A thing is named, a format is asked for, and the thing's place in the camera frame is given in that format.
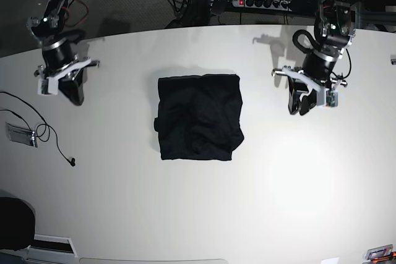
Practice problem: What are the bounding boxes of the silver table socket plate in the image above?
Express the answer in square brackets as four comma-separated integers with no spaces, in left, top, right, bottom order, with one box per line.
[6,123,38,148]

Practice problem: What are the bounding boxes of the black earphone cable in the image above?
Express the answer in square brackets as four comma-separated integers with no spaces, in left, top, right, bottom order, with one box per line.
[0,90,77,168]

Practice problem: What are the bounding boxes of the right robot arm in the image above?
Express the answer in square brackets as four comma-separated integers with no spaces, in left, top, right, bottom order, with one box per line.
[27,0,85,79]

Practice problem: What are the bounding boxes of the black T-shirt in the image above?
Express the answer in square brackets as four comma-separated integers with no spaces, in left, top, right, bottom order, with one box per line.
[153,74,244,161]

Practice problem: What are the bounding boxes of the white power strip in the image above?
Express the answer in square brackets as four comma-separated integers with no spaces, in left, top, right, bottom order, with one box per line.
[231,0,291,12]

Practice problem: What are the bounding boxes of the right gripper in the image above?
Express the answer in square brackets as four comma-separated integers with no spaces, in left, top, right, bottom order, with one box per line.
[33,38,100,80]

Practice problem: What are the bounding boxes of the small box with tools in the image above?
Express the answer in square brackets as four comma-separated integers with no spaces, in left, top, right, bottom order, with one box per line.
[363,244,395,263]

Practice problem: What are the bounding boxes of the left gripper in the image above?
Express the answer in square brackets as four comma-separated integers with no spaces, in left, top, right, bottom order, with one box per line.
[271,50,348,93]

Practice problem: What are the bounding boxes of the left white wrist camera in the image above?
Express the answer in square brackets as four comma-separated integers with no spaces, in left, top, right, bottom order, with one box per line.
[323,90,338,108]

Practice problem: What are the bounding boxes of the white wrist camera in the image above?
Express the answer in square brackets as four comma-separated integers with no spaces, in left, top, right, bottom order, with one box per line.
[323,90,338,108]
[37,77,59,96]

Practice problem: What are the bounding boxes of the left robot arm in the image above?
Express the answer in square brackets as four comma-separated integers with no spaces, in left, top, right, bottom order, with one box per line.
[40,0,355,95]

